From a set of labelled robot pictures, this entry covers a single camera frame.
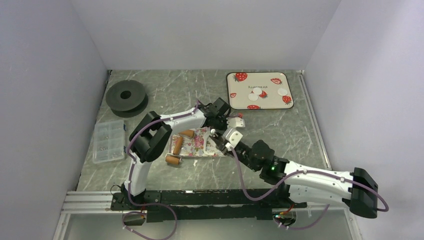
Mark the round white wrapper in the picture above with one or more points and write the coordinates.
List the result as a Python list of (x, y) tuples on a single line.
[(282, 92), (257, 91), (253, 97)]

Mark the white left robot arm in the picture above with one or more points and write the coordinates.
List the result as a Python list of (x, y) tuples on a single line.
[(149, 139)]

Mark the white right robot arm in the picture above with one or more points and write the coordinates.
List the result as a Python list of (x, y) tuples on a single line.
[(296, 183)]

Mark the black filament spool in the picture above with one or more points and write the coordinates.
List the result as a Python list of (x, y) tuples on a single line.
[(127, 98)]

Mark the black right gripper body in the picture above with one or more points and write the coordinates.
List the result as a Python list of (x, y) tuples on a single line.
[(242, 153)]

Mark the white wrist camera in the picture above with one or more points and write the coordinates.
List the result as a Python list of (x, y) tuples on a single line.
[(232, 137), (236, 121)]

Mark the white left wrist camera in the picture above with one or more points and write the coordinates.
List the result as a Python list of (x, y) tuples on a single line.
[(236, 121)]

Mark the white dough scrap strip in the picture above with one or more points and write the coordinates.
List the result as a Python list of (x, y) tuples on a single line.
[(209, 147)]

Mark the clear plastic parts box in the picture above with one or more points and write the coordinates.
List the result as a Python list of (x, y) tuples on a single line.
[(109, 141)]

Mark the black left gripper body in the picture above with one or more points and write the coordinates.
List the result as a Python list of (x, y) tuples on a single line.
[(221, 125)]

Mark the aluminium frame rail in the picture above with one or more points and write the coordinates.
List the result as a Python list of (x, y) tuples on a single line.
[(87, 202)]

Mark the round white wrapper right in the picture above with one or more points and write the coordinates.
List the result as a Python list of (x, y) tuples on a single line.
[(282, 92)]

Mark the wooden handled dough scraper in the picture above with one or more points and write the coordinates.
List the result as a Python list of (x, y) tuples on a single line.
[(217, 136)]

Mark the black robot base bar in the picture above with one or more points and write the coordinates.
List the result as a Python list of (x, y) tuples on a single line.
[(166, 205)]

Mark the floral print tray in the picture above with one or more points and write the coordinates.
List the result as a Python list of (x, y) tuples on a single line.
[(192, 147)]

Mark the round white wrapper left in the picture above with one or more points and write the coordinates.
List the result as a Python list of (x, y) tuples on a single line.
[(253, 97)]

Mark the round white wrapper middle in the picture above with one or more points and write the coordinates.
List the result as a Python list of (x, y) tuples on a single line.
[(257, 91)]

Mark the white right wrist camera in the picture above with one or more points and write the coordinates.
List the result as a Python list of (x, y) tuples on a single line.
[(232, 137)]

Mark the wooden rolling pin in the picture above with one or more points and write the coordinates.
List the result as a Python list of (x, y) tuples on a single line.
[(174, 157)]

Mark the strawberry print tray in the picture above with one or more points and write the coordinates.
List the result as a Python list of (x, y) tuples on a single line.
[(240, 85)]

